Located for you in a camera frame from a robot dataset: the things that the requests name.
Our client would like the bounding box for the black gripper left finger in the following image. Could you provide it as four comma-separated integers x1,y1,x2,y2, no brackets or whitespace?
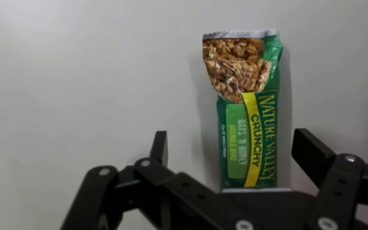
59,130,253,230

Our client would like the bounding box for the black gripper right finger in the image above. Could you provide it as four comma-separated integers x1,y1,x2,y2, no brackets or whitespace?
290,127,368,230

